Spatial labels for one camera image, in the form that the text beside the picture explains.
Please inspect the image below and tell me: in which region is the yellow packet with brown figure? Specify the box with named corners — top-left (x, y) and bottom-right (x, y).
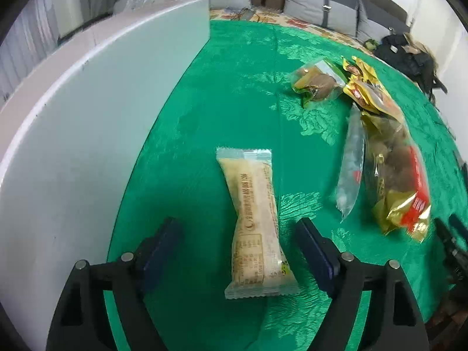
top-left (342, 56), bottom-right (377, 81)

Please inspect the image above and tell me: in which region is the plain yellow snack packet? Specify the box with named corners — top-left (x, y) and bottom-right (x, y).
top-left (344, 78), bottom-right (405, 123)

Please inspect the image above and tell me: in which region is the white board panel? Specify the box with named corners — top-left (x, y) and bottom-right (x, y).
top-left (0, 0), bottom-right (211, 351)

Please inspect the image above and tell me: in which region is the dark cable bundle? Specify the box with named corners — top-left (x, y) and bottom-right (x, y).
top-left (234, 7), bottom-right (257, 23)

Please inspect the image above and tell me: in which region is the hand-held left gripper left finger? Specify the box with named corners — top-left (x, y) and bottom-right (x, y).
top-left (47, 217), bottom-right (183, 351)

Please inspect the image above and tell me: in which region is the black jacket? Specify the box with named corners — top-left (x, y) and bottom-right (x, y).
top-left (375, 33), bottom-right (448, 99)

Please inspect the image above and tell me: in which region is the cream bread snack packet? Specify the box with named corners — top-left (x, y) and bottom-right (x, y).
top-left (215, 147), bottom-right (301, 300)

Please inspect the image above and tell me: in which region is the gold and red snack packet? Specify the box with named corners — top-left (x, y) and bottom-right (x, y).
top-left (360, 111), bottom-right (432, 242)

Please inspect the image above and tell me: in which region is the floral bed sheet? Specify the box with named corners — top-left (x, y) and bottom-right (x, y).
top-left (209, 7), bottom-right (377, 55)

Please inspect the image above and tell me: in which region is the grey curtain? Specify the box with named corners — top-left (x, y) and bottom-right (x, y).
top-left (0, 0), bottom-right (61, 99)

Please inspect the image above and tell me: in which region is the green label drumstick packet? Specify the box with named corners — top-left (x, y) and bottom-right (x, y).
top-left (290, 59), bottom-right (348, 108)

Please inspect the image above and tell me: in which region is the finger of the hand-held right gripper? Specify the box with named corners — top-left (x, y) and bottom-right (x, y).
top-left (434, 218), bottom-right (468, 288)

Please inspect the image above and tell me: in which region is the clear plastic snack packet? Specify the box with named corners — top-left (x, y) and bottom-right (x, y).
top-left (335, 104), bottom-right (367, 223)

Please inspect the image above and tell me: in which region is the beige garment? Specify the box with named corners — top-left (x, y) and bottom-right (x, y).
top-left (402, 33), bottom-right (436, 59)

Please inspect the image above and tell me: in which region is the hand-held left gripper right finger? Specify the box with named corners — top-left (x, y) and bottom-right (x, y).
top-left (294, 217), bottom-right (430, 351)

